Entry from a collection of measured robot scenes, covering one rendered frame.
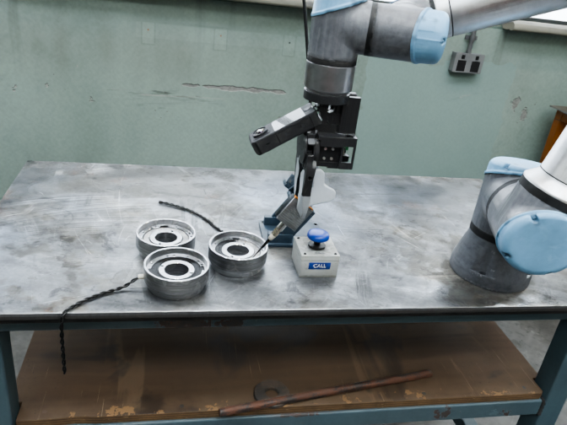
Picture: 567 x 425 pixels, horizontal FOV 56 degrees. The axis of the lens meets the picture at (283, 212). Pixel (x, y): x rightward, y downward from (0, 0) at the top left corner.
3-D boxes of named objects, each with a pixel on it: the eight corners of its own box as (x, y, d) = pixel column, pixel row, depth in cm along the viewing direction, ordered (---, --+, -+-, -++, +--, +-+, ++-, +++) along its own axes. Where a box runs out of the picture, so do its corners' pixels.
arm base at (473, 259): (502, 251, 113) (516, 209, 109) (545, 293, 100) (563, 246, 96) (436, 250, 110) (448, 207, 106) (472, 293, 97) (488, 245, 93)
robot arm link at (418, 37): (445, 6, 82) (373, -3, 83) (455, 12, 71) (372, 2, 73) (434, 59, 85) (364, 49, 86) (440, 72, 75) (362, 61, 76)
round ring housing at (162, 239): (134, 238, 101) (134, 218, 99) (191, 236, 104) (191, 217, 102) (137, 268, 92) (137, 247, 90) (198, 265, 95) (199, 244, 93)
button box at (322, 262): (299, 277, 95) (302, 254, 93) (291, 256, 101) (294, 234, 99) (342, 277, 97) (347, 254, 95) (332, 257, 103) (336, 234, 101)
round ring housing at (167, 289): (202, 266, 95) (204, 245, 93) (213, 300, 86) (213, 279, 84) (142, 268, 92) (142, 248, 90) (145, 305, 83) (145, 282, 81)
